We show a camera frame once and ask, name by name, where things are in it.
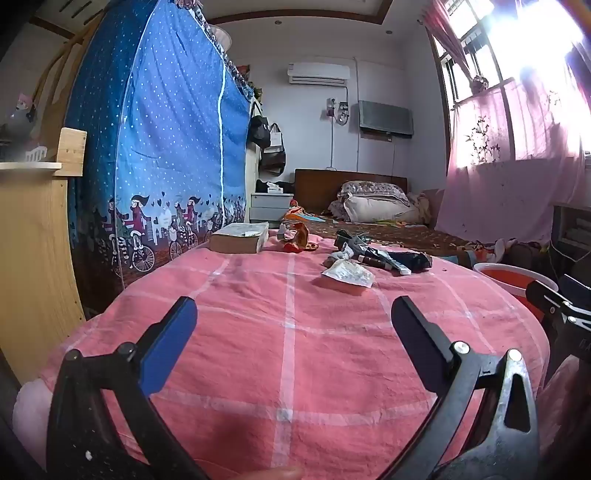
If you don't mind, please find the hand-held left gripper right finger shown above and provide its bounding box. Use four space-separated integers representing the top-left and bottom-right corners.
383 296 541 480

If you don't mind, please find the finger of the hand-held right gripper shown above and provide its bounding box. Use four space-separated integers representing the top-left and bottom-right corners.
526 280 591 330
560 274 591 308

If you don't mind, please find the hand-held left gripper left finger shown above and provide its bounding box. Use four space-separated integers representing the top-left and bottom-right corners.
46 296 208 480

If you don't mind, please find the orange plastic bin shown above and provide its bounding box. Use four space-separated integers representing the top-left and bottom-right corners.
473 262 559 324

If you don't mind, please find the grey wrapper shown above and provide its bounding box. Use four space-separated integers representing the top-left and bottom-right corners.
323 244 365 268

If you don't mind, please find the green crushed carton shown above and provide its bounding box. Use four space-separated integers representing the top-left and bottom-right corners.
335 229 372 250

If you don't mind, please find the brown shoulder bag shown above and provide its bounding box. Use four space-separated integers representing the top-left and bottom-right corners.
261 123 287 175

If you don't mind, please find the person's left hand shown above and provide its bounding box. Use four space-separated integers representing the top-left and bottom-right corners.
240 466 304 480

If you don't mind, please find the dark side desk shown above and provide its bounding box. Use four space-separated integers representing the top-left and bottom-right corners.
551 203 591 278

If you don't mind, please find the pink garment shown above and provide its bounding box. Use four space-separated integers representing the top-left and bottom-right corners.
540 355 591 462

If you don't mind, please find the stuffed toy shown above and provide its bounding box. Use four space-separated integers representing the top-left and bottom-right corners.
462 237 518 268

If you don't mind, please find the colourful patterned bedspread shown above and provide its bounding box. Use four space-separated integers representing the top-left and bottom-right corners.
305 212 490 268

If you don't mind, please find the pink checked blanket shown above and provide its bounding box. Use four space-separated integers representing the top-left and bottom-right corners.
14 240 550 480

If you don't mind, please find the pink window cloth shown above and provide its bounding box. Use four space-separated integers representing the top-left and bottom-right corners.
436 78 591 243

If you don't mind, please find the thick old book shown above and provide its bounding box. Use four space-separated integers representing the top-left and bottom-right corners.
209 222 270 254

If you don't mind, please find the beige pillow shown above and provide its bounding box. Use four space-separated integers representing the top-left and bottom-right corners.
344 194 421 223

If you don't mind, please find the beige crumpled cloth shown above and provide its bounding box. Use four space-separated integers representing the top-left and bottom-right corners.
409 189 439 227

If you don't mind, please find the floral pillow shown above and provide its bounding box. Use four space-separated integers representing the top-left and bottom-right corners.
341 181 411 206

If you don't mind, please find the light wooden shelf unit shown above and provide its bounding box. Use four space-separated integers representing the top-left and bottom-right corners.
0 128 88 388

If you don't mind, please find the white nightstand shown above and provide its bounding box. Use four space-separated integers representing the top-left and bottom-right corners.
249 192 294 224

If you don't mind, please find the brown wooden headboard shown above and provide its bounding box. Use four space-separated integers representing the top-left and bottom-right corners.
294 168 409 215

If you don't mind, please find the black cloth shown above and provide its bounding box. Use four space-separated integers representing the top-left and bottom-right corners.
256 180 296 195

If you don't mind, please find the blue dotted fabric wardrobe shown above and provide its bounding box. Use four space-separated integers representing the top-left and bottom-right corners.
65 0 259 301

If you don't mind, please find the black handbag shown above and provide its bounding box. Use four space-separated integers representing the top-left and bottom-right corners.
249 115 271 148

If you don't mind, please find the barred window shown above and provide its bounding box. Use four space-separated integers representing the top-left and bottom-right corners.
434 0 591 107

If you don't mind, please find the colourful clutter pile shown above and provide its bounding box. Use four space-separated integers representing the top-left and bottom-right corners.
238 65 262 100

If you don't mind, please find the white air conditioner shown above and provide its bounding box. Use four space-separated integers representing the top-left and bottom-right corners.
287 62 350 86

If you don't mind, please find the pink gathered curtain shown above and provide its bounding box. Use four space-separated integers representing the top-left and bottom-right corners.
425 0 476 88

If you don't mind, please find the pale woven basket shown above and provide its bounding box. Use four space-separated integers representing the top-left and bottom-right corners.
210 23 234 51

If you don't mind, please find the covered wall television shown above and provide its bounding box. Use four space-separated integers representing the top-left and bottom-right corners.
359 100 415 139

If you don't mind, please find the wooden arched frame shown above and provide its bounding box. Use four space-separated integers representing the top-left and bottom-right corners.
28 14 107 121

